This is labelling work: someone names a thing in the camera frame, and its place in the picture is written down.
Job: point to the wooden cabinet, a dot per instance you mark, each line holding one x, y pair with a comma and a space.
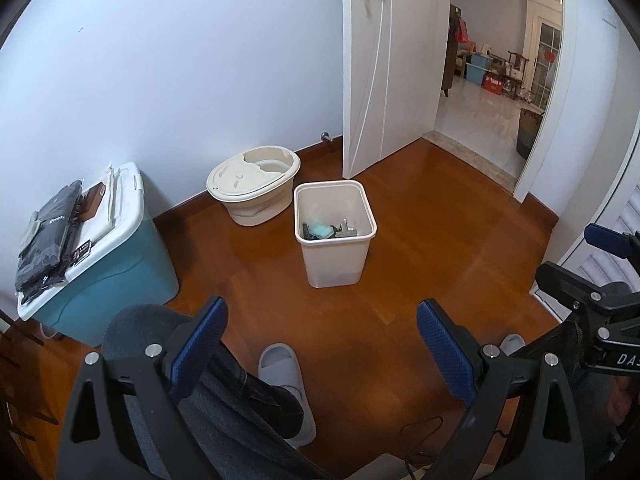
451, 50

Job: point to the brown wooden furniture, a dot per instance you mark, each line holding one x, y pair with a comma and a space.
20, 365

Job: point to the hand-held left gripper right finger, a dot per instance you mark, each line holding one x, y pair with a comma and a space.
447, 355

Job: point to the person's left leg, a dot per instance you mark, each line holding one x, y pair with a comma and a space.
225, 410

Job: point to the wooden chair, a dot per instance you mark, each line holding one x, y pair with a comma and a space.
517, 67

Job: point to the blue storage box white lid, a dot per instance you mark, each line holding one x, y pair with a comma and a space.
115, 280

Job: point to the brown box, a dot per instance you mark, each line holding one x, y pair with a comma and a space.
92, 202

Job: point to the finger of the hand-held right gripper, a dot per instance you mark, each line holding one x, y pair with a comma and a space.
607, 240
565, 280

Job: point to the cream plastic trash bin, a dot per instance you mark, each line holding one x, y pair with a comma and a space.
335, 265

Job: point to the white louvered cabinet door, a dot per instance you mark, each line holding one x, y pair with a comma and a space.
627, 205

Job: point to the grey slipper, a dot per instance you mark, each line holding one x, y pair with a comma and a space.
282, 365
512, 342

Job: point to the white glass door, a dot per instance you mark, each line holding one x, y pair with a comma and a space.
547, 55

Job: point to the dark stool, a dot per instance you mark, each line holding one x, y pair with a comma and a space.
527, 132

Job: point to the small black packet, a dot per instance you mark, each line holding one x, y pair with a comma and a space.
81, 252

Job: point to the red crate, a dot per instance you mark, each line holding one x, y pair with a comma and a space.
492, 84

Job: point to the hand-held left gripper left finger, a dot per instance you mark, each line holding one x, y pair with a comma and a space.
197, 350

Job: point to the blue plastic bin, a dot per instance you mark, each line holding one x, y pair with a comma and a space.
477, 69

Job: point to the black folded clothes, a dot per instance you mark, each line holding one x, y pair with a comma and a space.
45, 240

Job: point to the cream round bucket with lid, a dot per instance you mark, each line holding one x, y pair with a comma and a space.
260, 205

